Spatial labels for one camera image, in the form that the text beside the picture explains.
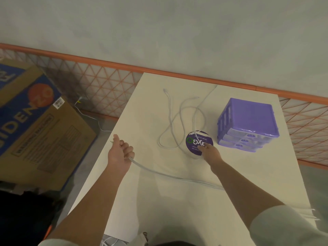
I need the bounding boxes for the looped white cable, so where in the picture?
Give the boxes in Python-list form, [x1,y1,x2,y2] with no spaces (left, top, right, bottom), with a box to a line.
[158,88,208,149]

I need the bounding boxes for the person's left hand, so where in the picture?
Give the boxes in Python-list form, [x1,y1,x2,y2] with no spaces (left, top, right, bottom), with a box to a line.
[107,134,135,176]

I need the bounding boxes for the white floor cable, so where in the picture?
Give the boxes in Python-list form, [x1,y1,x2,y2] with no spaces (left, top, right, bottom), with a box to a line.
[74,97,113,132]

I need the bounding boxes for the cardboard box with blue print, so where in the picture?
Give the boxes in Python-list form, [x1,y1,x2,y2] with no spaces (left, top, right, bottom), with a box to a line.
[0,63,97,192]

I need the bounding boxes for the black bag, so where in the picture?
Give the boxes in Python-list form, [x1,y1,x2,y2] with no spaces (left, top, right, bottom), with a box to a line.
[0,189,65,246]

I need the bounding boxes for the person's right hand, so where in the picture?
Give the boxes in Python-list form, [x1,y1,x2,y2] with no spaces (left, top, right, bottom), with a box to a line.
[197,144,224,171]

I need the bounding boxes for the long white cable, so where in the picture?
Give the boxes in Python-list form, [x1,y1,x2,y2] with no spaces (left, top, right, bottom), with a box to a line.
[110,141,320,221]

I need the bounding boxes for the person's left forearm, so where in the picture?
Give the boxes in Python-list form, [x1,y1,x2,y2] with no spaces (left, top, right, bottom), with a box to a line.
[38,166,128,246]

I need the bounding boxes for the person's right forearm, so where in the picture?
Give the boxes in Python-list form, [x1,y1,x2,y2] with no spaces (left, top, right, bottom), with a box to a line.
[211,161,328,246]

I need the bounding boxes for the orange mesh fence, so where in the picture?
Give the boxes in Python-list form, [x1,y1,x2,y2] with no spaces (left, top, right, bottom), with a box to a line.
[0,43,328,167]

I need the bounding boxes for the purple drawer organizer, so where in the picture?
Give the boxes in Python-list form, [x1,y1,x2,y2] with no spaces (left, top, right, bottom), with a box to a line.
[217,98,280,153]

